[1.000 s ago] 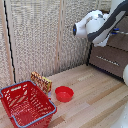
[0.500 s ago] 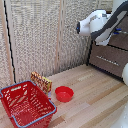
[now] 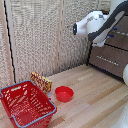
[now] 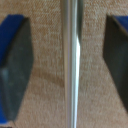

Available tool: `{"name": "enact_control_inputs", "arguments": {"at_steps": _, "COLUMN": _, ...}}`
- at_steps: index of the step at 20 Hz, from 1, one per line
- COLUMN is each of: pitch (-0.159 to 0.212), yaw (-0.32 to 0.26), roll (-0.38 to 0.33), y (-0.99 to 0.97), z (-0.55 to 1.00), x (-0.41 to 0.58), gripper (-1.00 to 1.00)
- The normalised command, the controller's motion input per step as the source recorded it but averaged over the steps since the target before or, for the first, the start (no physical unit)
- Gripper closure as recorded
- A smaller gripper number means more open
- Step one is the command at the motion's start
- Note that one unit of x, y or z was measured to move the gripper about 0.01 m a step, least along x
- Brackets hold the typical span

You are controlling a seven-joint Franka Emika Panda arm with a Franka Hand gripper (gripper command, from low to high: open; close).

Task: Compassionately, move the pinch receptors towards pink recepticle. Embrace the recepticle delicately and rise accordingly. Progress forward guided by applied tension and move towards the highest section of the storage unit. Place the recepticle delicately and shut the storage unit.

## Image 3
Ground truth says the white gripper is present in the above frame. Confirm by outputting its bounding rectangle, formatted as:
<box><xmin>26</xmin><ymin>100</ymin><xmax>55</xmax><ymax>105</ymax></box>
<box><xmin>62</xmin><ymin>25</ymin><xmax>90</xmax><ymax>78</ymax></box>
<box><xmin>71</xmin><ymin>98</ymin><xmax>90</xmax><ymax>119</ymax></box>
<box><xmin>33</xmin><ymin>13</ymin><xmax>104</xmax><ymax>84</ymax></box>
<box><xmin>91</xmin><ymin>27</ymin><xmax>119</xmax><ymax>48</ymax></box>

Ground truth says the brown wooden drawer cabinet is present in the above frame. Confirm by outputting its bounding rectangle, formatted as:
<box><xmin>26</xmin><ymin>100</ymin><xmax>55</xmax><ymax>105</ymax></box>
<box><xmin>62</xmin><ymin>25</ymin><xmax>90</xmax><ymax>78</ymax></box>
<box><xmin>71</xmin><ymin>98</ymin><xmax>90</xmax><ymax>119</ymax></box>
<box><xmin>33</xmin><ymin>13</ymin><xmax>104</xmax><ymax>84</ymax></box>
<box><xmin>86</xmin><ymin>9</ymin><xmax>128</xmax><ymax>83</ymax></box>

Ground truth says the red bowl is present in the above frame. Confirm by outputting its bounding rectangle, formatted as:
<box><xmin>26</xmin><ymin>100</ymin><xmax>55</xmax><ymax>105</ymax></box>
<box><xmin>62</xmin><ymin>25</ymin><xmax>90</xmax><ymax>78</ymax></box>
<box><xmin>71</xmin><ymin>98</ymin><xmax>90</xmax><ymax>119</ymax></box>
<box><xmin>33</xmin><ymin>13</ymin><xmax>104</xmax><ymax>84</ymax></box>
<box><xmin>54</xmin><ymin>85</ymin><xmax>75</xmax><ymax>103</ymax></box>

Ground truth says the beige woven screen panel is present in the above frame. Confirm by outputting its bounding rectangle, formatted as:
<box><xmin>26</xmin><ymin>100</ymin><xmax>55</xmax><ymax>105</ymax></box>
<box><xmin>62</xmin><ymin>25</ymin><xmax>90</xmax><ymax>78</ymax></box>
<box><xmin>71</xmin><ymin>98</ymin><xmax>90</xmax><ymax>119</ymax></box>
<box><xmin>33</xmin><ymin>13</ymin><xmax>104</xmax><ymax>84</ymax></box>
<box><xmin>0</xmin><ymin>0</ymin><xmax>111</xmax><ymax>88</ymax></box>

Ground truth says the colourful patterned box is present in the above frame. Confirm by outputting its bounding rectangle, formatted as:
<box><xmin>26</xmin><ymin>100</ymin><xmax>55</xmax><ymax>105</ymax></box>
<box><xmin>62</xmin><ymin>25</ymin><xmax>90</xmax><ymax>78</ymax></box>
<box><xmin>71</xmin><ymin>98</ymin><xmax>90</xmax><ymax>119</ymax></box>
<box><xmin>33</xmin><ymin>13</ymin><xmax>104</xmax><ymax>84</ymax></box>
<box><xmin>30</xmin><ymin>71</ymin><xmax>54</xmax><ymax>95</ymax></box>

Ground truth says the red basket blue rim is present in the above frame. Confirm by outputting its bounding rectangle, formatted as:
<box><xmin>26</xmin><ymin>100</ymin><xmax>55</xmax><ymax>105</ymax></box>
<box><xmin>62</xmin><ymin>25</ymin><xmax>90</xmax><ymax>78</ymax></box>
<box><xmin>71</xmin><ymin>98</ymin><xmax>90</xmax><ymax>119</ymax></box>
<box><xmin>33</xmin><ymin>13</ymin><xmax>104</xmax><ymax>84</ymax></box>
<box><xmin>0</xmin><ymin>79</ymin><xmax>58</xmax><ymax>128</ymax></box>

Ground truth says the long silver drawer handle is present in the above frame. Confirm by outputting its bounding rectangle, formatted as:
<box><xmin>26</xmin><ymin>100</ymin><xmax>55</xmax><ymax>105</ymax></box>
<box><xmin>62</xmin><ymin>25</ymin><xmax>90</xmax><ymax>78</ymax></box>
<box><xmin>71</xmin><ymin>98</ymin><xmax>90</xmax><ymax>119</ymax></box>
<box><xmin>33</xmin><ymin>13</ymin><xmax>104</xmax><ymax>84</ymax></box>
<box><xmin>113</xmin><ymin>30</ymin><xmax>128</xmax><ymax>37</ymax></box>

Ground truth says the short silver drawer handle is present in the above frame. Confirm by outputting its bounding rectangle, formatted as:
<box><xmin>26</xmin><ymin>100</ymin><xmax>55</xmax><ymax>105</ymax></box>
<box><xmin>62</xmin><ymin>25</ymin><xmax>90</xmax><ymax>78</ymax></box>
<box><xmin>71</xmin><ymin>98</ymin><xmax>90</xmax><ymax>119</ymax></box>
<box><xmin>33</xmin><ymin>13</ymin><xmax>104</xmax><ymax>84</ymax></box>
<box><xmin>95</xmin><ymin>54</ymin><xmax>121</xmax><ymax>67</ymax></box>

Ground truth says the brown drawer short handle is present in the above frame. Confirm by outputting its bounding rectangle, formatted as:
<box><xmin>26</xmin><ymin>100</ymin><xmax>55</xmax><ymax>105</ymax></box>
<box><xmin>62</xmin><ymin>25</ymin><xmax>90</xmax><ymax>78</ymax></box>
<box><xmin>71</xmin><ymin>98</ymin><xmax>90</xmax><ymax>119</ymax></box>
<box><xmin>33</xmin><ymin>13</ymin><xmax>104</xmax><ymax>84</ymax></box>
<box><xmin>88</xmin><ymin>44</ymin><xmax>128</xmax><ymax>81</ymax></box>

